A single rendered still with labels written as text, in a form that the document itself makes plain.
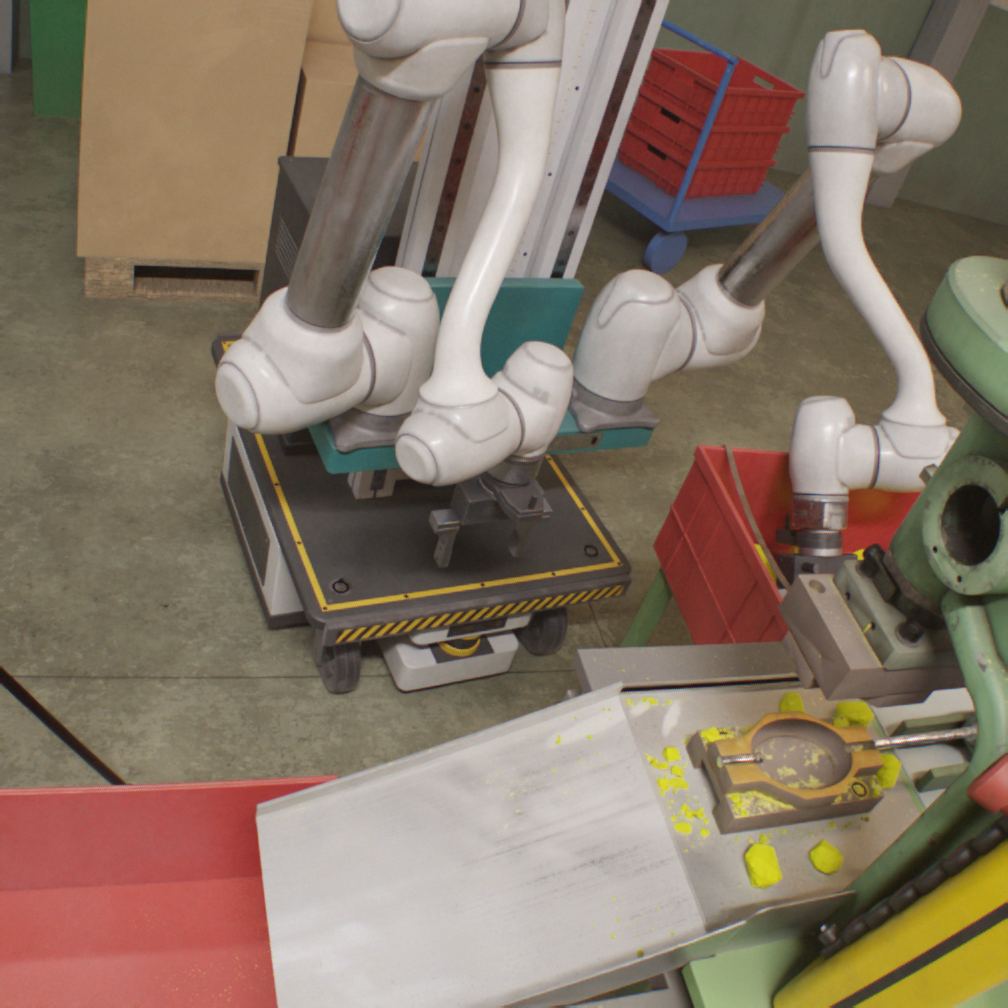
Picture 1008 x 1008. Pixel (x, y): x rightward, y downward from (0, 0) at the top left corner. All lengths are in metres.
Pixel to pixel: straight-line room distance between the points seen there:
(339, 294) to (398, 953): 0.85
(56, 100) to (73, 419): 2.01
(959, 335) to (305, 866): 0.69
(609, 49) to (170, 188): 1.62
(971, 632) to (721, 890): 0.30
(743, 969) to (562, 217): 1.34
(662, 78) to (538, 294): 2.47
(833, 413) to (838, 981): 1.02
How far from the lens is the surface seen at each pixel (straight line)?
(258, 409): 1.43
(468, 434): 1.26
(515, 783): 0.90
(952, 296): 0.63
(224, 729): 2.03
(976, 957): 0.67
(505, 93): 1.30
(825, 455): 1.57
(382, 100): 1.21
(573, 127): 1.78
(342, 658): 1.98
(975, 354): 0.61
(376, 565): 1.92
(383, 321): 1.54
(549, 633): 2.18
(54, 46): 4.32
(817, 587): 0.77
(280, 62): 2.87
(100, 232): 3.06
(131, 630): 2.18
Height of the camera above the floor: 1.67
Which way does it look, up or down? 39 degrees down
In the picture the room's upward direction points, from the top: 19 degrees clockwise
